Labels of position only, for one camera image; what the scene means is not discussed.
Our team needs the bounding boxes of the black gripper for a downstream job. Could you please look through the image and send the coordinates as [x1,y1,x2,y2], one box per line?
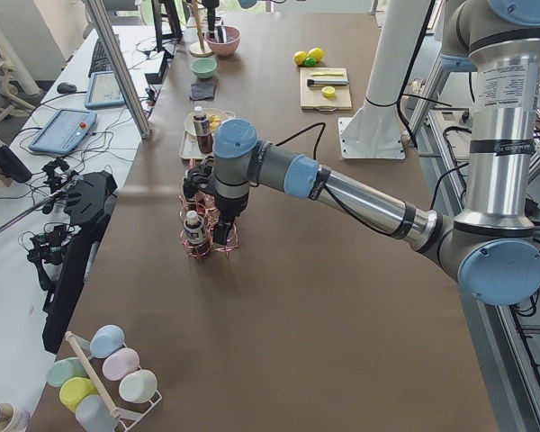
[212,193,248,246]

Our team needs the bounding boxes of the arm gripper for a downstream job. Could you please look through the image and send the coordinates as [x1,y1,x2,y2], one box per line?
[206,6,216,39]

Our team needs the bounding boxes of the white rabbit tray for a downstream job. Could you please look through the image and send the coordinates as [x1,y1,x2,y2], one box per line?
[179,110,238,161]

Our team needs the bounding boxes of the metal ice scoop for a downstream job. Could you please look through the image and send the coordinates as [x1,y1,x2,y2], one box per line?
[214,25,227,44]

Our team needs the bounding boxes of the wooden cup stand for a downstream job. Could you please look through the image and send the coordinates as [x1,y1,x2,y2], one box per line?
[184,0,213,58]

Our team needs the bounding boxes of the pink bowl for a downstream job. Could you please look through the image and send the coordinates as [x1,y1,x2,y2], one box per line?
[204,25,240,57]

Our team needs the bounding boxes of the mint green bowl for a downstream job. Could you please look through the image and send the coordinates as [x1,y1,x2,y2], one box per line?
[191,58,218,79]

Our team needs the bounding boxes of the grey folded cloth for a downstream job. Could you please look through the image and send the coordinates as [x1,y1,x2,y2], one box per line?
[189,81,217,101]

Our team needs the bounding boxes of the yellow lemon near lime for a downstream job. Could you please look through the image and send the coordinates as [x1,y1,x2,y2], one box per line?
[293,50,307,66]

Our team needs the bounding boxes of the green lime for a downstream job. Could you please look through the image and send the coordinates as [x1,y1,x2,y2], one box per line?
[303,57,317,68]

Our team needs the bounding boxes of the yellow lemon far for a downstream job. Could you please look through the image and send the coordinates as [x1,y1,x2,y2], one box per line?
[308,47,325,62]

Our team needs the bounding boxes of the white plate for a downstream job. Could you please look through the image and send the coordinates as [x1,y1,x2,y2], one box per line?
[184,107,235,140]

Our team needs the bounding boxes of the steel muddler black tip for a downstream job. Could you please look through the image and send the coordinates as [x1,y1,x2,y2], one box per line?
[306,78,348,87]

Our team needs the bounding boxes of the black keyboard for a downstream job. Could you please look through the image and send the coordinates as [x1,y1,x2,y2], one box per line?
[88,40,113,77]

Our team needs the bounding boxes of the yellow plastic knife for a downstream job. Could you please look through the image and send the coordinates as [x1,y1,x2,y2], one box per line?
[310,71,344,77]

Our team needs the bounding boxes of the wooden cutting board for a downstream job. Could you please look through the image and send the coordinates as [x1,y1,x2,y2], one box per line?
[299,67,352,111]

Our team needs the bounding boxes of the blue teach pendant far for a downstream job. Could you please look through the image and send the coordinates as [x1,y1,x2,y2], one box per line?
[85,71,125,110]

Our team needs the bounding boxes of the blue teach pendant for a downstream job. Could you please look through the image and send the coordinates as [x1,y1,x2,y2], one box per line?
[85,71,125,110]
[28,109,97,155]

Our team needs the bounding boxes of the lemon half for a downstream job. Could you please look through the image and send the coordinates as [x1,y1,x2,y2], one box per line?
[321,85,336,99]

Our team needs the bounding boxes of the pink cup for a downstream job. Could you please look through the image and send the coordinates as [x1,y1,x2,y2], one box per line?
[102,347,140,381]

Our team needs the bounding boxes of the black computer mouse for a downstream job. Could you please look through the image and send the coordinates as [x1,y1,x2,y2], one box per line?
[56,82,77,95]

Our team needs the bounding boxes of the white cup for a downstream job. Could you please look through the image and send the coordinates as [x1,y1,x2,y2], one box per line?
[119,369,158,403]

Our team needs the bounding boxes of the blue teach pendant near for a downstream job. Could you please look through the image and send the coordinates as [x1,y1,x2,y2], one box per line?
[28,109,97,155]

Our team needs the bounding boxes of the green cup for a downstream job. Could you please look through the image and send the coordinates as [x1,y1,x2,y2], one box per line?
[46,356,88,388]

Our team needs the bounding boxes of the yellow cup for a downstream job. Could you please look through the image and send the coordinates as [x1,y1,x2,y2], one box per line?
[58,377,98,413]

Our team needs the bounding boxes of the grey blue cup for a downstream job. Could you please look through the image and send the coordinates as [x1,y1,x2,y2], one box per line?
[75,394,119,432]

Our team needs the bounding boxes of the black water bottle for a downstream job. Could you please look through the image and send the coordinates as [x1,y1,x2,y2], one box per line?
[0,140,32,184]

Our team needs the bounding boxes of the paper cup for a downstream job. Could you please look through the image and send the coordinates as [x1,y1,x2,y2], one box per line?
[0,402,30,432]

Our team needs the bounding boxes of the copper wire bottle rack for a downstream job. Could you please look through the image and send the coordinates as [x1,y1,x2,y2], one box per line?
[177,188,243,261]

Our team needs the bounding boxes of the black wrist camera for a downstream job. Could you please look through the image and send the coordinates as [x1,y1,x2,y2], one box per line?
[183,156,215,198]

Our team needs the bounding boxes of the aluminium frame post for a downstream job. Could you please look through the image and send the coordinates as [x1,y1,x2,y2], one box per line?
[84,0,152,139]

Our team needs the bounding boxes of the braided ring bread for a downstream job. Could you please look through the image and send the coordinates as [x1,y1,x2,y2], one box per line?
[208,114,221,133]

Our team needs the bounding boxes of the black camera stand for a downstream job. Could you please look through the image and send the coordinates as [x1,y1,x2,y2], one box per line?
[27,157,118,354]

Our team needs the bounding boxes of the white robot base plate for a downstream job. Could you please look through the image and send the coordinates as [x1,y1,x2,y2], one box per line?
[337,112,405,160]

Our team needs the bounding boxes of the white wire cup rack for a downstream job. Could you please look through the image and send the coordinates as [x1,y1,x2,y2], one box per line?
[65,331,163,431]

